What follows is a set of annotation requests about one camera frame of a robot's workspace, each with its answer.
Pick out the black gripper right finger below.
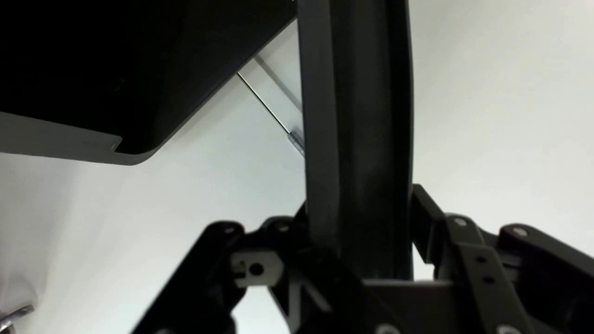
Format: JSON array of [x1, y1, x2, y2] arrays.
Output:
[[368, 186, 594, 334]]

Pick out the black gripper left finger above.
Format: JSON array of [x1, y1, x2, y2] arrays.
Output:
[[130, 206, 371, 334]]

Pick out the black bin lid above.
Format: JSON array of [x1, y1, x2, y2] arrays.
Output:
[[297, 0, 414, 280]]

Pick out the black wheeled bin body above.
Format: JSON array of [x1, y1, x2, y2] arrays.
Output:
[[0, 0, 297, 165]]

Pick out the silver near door handle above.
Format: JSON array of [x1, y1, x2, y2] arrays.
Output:
[[0, 303, 35, 334]]

